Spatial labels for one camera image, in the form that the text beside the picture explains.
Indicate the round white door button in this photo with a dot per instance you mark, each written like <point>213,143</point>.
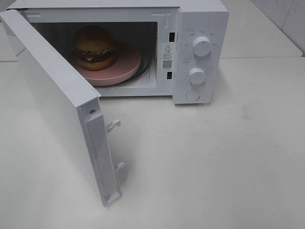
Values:
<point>193,95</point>

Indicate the pink round plate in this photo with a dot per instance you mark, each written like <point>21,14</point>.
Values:
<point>126,65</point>

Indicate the toy burger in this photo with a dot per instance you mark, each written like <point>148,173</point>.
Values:
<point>94,48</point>

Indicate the white microwave door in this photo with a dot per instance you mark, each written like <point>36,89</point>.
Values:
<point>69,104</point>

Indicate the glass microwave turntable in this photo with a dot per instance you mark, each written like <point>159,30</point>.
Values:
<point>143,68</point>

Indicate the lower white timer knob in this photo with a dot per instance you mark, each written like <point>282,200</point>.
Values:
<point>197,76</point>

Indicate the warning sticker with QR code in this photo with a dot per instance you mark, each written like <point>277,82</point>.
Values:
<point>168,54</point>

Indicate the white microwave oven body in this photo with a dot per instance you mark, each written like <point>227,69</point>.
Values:
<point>145,24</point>

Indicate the upper white power knob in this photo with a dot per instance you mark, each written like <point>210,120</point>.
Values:
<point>202,45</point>

